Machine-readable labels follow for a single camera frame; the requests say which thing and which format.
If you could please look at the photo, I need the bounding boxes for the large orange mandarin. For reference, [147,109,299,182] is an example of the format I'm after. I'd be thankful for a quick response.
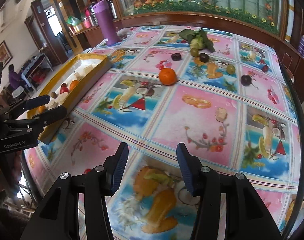
[38,105,47,113]

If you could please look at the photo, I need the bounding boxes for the large beige foam cylinder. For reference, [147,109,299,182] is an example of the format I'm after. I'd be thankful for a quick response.
[55,92,69,106]

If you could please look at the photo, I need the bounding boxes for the brown kiwi fruit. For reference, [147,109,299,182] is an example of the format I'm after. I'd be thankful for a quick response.
[51,92,58,99]

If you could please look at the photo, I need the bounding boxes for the red tomato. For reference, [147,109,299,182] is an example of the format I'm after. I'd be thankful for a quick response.
[60,86,69,94]

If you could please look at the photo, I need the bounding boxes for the small orange tangerine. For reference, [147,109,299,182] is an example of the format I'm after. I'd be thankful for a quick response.
[69,80,79,92]

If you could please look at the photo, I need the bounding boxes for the beige foam chunk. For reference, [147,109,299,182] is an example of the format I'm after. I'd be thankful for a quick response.
[83,64,93,75]
[45,99,58,110]
[73,72,81,80]

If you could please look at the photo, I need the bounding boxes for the orange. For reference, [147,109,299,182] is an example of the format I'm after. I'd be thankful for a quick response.
[158,68,177,86]

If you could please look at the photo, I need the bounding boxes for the seated person in purple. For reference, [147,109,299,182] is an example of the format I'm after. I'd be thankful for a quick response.
[8,64,26,90]

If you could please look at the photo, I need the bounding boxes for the yellow white foam tray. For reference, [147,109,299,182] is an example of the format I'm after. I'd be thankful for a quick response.
[27,53,113,145]

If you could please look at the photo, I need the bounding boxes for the wooden side cabinet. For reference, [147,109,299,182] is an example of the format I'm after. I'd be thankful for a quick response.
[71,25,104,50]

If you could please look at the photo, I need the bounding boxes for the green packet on cabinet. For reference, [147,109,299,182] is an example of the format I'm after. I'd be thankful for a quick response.
[66,16,81,26]

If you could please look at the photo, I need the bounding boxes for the patterned plastic tablecloth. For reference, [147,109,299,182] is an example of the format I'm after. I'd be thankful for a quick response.
[25,25,301,239]

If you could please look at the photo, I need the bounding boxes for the purple thermos bottle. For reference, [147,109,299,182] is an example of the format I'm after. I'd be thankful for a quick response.
[92,0,119,46]

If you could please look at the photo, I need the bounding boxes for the dark plum right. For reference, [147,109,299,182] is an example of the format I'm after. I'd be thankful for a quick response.
[240,75,252,87]

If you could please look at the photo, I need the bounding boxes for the dark plum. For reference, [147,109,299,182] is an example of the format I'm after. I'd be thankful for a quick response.
[199,53,209,63]
[171,53,182,61]
[240,75,252,87]

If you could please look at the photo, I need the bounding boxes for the green olive right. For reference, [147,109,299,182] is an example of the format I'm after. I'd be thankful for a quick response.
[226,64,235,75]

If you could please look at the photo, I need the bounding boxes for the small dark cherry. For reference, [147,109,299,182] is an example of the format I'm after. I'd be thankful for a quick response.
[261,65,269,73]

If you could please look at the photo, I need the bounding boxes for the dark plum left back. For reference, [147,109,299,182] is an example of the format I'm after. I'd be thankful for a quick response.
[171,53,182,61]

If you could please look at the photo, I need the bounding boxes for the dark plum centre back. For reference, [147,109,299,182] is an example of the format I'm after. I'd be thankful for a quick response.
[199,53,209,63]

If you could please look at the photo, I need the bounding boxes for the green olive near cauliflower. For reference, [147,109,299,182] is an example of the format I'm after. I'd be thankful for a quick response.
[190,48,199,57]

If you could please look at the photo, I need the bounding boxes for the cauliflower with green leaves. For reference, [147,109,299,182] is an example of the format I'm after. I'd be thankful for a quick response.
[179,29,215,53]

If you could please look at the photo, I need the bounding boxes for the flower bamboo glass partition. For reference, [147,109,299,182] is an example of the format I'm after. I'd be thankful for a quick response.
[112,0,285,36]

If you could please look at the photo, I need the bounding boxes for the framed wall painting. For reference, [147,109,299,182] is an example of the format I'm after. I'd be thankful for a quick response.
[0,41,13,68]

